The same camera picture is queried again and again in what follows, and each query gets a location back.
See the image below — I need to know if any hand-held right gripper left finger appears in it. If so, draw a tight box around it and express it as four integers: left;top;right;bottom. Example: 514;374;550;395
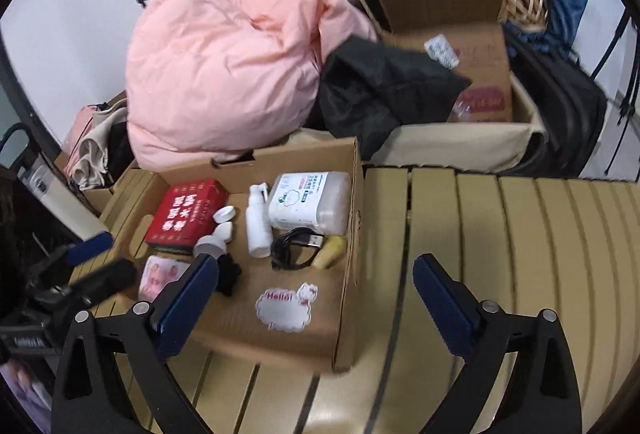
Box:
50;253;221;434

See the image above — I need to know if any beige cloth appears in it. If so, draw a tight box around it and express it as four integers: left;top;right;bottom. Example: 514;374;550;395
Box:
70;106;131;190

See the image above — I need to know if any small cardboard box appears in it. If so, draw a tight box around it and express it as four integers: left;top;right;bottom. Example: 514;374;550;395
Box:
55;154;156;215

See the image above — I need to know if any pink bag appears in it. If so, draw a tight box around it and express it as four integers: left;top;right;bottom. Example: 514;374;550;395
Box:
62;103;131;175

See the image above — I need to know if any white round bowl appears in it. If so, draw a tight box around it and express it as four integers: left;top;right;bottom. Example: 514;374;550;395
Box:
192;234;226;265

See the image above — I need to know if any white spray bottle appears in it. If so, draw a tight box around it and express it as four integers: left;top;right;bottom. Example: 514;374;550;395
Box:
245;183;274;259

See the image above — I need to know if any large cardboard box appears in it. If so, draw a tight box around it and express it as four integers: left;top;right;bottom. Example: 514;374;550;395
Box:
372;0;516;124

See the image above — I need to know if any black bag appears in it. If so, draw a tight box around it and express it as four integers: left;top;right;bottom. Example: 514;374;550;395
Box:
105;121;138;175

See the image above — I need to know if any red green carton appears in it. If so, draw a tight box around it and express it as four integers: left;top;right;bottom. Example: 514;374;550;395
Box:
144;178;228;256

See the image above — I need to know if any beige storage bin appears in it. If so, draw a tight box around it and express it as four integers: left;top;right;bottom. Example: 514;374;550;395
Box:
287;99;548;170

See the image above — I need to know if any pink printed card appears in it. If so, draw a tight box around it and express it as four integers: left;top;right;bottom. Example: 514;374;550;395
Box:
137;255;193;302

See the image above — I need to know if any black jacket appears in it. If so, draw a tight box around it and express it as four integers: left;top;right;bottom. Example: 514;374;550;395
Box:
305;35;473;160

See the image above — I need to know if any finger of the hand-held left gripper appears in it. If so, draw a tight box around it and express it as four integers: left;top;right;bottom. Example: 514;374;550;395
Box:
27;230;115;287
60;258;137;307

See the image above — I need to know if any black tripod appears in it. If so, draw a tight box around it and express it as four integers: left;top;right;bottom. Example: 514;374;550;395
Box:
590;9;640;175

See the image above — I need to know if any pink duvet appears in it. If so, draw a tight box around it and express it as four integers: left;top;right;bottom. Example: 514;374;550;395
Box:
125;0;378;171

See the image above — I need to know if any black usb cable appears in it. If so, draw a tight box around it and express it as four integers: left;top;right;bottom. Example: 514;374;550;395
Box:
270;228;326;271

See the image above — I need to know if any cream grey container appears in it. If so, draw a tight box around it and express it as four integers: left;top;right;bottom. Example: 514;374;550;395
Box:
15;159;108;242

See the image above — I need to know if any white wet wipes pack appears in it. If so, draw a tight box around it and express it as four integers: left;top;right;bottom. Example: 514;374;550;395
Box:
267;171;352;237

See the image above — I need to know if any black cloth pouch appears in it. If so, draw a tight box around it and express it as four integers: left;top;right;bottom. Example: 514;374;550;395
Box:
215;253;243;297

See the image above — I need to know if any small yellow block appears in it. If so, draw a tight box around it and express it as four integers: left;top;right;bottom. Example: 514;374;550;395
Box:
312;236;348;271

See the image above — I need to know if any black backpack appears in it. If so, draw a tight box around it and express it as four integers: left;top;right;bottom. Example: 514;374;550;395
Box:
505;31;608;180

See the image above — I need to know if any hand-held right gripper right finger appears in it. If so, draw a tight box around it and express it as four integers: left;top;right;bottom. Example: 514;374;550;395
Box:
412;253;583;434

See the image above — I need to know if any silver blister pack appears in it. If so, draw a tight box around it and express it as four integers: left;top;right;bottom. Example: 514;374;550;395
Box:
424;34;461;70

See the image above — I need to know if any white cloud sticker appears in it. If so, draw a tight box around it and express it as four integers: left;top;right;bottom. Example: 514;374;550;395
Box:
255;281;321;333

